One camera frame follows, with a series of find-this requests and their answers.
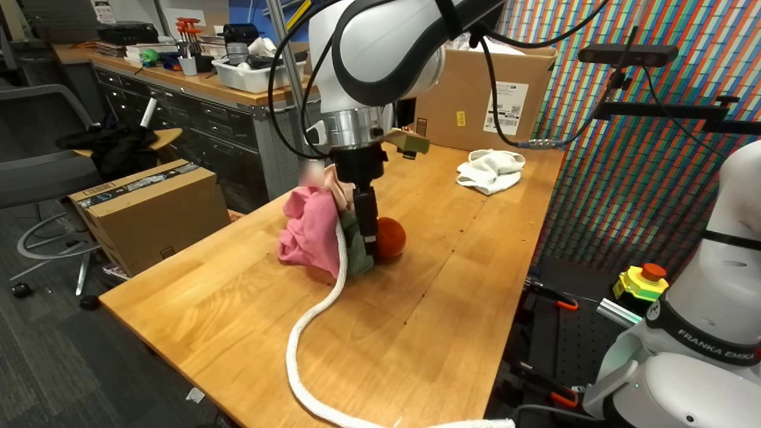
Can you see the red cloth ball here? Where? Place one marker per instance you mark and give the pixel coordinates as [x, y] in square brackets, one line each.
[391, 239]

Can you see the cardboard box beside table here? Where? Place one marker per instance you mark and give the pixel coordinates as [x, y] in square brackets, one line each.
[150, 214]

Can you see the large cardboard box on table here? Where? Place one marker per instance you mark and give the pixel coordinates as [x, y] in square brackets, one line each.
[482, 97]

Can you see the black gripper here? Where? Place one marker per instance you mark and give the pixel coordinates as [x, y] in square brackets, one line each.
[361, 168]

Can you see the pink cloth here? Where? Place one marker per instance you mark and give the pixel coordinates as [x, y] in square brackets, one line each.
[310, 231]

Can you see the white towel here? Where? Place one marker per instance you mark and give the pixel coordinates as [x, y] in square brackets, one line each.
[491, 169]

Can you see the black camera stand pole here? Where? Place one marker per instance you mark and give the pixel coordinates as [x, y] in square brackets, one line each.
[718, 48]

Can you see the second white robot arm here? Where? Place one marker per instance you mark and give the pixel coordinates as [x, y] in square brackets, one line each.
[695, 358]

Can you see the white plastic bin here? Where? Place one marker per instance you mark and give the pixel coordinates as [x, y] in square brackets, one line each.
[249, 80]

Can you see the emergency stop button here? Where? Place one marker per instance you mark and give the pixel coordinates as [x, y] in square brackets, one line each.
[645, 282]

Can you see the wrist camera with yellow-green mount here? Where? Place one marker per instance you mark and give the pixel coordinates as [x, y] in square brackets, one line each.
[410, 144]

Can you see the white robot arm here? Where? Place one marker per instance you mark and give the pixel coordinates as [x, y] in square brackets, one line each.
[366, 55]

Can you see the peach shirt with orange print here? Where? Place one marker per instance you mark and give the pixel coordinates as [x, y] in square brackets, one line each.
[327, 180]

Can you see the dark green cloth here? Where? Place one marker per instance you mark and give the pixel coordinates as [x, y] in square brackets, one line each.
[360, 263]

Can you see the workbench with drawers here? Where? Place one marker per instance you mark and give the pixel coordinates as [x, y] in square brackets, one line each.
[223, 130]

